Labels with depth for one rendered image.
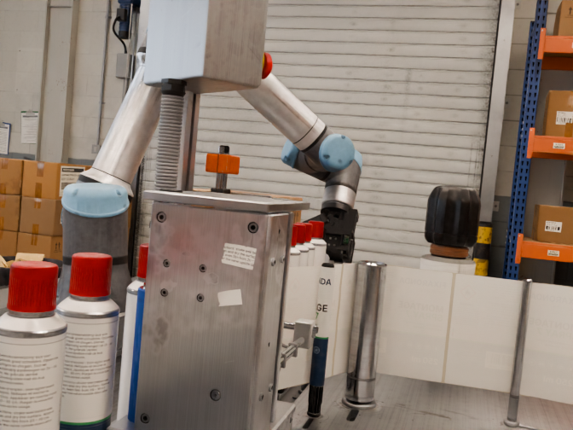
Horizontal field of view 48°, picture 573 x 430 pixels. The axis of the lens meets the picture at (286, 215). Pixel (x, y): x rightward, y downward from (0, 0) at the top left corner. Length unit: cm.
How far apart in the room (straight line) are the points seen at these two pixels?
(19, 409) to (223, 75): 52
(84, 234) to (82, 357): 64
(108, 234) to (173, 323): 67
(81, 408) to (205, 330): 12
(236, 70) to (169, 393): 48
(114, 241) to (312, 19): 453
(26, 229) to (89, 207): 356
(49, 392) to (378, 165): 486
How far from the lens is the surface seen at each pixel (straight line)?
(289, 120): 129
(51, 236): 463
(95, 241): 118
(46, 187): 464
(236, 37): 88
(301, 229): 116
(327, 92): 541
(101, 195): 118
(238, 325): 51
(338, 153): 130
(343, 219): 143
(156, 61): 96
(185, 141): 99
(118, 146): 134
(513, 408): 89
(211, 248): 51
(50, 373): 50
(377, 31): 543
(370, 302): 82
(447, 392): 98
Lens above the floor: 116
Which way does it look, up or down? 3 degrees down
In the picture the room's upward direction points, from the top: 5 degrees clockwise
